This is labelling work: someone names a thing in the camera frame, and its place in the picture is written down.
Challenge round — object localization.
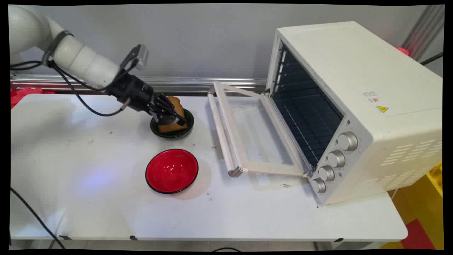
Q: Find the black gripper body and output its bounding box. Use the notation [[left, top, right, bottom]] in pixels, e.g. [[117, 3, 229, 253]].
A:
[[106, 73, 156, 113]]

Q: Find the black cable behind oven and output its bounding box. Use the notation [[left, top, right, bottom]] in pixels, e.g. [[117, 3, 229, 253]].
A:
[[420, 52, 444, 66]]

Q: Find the dark green small bowl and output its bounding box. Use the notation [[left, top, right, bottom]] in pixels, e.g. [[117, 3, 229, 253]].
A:
[[150, 108, 195, 139]]

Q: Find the slanted aluminium profile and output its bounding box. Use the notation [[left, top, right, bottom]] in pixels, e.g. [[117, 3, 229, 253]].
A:
[[401, 5, 445, 61]]

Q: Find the red bowl with black rim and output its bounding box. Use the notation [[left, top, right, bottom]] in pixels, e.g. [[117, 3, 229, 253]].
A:
[[145, 149, 199, 194]]

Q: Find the red floor mat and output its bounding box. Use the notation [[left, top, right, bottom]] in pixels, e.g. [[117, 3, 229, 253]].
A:
[[401, 219, 436, 250]]

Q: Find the black hanging cable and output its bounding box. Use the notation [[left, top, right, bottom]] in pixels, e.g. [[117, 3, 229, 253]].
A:
[[10, 61, 45, 71]]

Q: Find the thin black camera cable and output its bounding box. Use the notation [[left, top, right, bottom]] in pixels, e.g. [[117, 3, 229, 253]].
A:
[[52, 58, 140, 92]]

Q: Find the cream glass oven door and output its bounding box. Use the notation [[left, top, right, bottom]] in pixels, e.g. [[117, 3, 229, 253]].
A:
[[207, 81, 314, 178]]

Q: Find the large silver oven knob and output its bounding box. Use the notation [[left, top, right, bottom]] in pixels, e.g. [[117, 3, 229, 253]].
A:
[[337, 131, 359, 152]]

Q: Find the black cable with white label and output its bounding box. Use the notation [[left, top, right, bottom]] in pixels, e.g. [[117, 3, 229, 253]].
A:
[[10, 187, 66, 249]]

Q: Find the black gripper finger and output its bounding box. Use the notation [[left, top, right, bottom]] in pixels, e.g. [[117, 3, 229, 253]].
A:
[[153, 93, 177, 114], [149, 106, 188, 127]]

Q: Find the brown bread slice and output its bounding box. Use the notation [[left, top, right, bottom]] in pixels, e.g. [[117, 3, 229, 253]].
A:
[[158, 96, 188, 135]]

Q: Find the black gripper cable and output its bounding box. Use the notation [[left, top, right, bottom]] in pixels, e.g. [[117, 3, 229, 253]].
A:
[[48, 60, 132, 117]]

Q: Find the black cable strap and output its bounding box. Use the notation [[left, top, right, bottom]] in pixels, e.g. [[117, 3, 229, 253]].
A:
[[42, 31, 74, 67]]

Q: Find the cream toaster oven body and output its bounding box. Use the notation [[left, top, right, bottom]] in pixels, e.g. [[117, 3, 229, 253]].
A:
[[265, 21, 443, 206]]

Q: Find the long aluminium rail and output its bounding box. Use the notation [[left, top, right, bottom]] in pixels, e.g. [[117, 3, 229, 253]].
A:
[[11, 73, 268, 95]]

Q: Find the wire oven rack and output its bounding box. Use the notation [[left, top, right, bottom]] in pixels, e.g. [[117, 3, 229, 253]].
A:
[[273, 89, 343, 168]]

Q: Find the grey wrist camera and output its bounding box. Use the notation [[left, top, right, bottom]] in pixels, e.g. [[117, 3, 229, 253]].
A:
[[136, 44, 149, 70]]

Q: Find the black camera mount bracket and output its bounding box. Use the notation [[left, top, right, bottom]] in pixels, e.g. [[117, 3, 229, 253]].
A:
[[120, 45, 142, 77]]

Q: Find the red cloth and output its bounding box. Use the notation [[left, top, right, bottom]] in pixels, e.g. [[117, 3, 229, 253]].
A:
[[10, 87, 56, 109]]

